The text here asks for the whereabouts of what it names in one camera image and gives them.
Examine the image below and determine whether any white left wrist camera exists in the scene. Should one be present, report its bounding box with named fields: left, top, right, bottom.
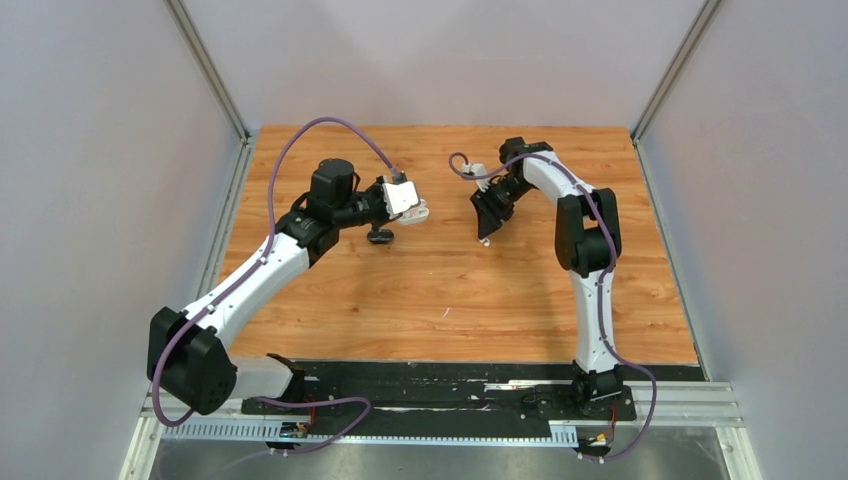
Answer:
left=381, top=180, right=421, bottom=218

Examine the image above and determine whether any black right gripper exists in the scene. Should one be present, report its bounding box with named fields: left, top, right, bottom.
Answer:
left=472, top=176, right=536, bottom=239

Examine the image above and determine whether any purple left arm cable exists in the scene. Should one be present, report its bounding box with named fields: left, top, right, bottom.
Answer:
left=150, top=117, right=407, bottom=456

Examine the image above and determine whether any right aluminium corner post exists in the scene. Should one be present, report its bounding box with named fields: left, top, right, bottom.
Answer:
left=630, top=0, right=725, bottom=146

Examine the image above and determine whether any white earbud charging case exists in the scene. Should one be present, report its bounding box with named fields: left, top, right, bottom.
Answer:
left=397, top=199, right=430, bottom=226

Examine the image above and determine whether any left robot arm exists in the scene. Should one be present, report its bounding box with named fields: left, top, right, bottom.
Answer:
left=147, top=158, right=419, bottom=415

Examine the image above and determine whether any aluminium frame rail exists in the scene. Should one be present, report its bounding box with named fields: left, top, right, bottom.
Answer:
left=140, top=373, right=745, bottom=429

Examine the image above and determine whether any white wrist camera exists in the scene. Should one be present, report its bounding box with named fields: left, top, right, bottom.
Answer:
left=381, top=180, right=421, bottom=218
left=460, top=163, right=488, bottom=181

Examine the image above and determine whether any slotted cable duct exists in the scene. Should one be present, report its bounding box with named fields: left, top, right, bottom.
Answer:
left=162, top=418, right=580, bottom=448

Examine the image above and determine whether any black earbud charging case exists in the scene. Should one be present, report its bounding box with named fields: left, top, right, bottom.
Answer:
left=366, top=228, right=395, bottom=245

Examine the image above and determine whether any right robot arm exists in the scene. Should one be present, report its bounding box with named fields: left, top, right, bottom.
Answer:
left=458, top=137, right=624, bottom=418

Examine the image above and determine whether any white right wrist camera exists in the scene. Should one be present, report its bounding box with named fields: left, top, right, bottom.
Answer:
left=460, top=163, right=488, bottom=181

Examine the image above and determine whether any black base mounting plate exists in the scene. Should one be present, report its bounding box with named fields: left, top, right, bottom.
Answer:
left=218, top=358, right=708, bottom=440

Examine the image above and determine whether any left aluminium corner post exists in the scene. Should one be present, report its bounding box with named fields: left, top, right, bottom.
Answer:
left=164, top=0, right=251, bottom=144

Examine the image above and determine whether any aluminium corner post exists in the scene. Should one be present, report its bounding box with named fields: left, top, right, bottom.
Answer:
left=164, top=0, right=251, bottom=144
left=630, top=0, right=725, bottom=146

